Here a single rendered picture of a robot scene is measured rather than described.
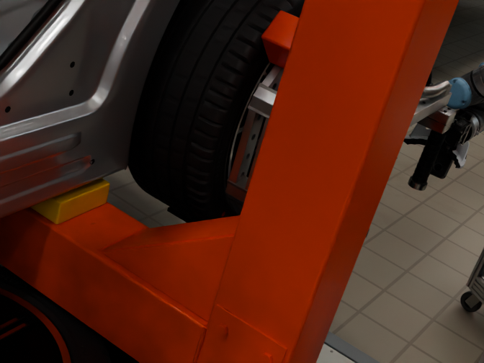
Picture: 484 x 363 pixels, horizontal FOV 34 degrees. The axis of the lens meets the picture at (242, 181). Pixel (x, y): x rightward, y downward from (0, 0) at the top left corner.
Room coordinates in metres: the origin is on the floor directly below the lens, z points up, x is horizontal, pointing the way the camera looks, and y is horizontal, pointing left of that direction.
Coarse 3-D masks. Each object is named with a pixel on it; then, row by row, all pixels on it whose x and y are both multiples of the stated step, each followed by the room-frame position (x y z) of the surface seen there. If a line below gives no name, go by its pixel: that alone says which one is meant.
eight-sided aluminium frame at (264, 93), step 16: (272, 80) 1.46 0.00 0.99; (256, 96) 1.44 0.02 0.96; (272, 96) 1.44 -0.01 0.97; (256, 112) 1.43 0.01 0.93; (256, 128) 1.46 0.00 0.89; (240, 144) 1.44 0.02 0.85; (240, 160) 1.44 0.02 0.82; (240, 176) 1.45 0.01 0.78; (240, 192) 1.43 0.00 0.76; (240, 208) 1.48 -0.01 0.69
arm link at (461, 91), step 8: (472, 72) 1.87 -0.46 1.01; (480, 72) 1.85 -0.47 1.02; (456, 80) 1.86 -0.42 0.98; (464, 80) 1.86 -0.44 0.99; (472, 80) 1.85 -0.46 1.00; (480, 80) 1.83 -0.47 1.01; (456, 88) 1.84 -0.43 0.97; (464, 88) 1.83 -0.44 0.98; (472, 88) 1.84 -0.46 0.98; (480, 88) 1.83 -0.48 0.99; (456, 96) 1.84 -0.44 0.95; (464, 96) 1.83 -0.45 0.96; (472, 96) 1.84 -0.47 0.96; (480, 96) 1.84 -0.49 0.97; (448, 104) 1.85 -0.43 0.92; (456, 104) 1.83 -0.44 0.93; (464, 104) 1.83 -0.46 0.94; (472, 104) 1.88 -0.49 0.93
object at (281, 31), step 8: (280, 16) 1.47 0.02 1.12; (288, 16) 1.47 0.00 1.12; (272, 24) 1.46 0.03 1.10; (280, 24) 1.46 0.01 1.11; (288, 24) 1.45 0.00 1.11; (296, 24) 1.45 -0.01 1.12; (264, 32) 1.45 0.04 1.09; (272, 32) 1.44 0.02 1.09; (280, 32) 1.44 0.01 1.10; (288, 32) 1.44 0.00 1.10; (264, 40) 1.44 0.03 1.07; (272, 40) 1.43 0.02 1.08; (280, 40) 1.43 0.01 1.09; (288, 40) 1.43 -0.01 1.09; (272, 48) 1.45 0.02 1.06; (280, 48) 1.43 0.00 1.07; (288, 48) 1.41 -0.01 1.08; (272, 56) 1.47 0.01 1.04; (280, 56) 1.45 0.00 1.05; (280, 64) 1.47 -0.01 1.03
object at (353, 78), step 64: (320, 0) 1.06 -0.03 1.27; (384, 0) 1.02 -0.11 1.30; (448, 0) 1.09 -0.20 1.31; (320, 64) 1.05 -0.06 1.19; (384, 64) 1.01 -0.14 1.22; (320, 128) 1.03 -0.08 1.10; (384, 128) 1.03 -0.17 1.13; (256, 192) 1.06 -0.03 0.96; (320, 192) 1.02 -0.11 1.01; (256, 256) 1.05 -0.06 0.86; (320, 256) 1.00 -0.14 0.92; (256, 320) 1.03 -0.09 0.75; (320, 320) 1.07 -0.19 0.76
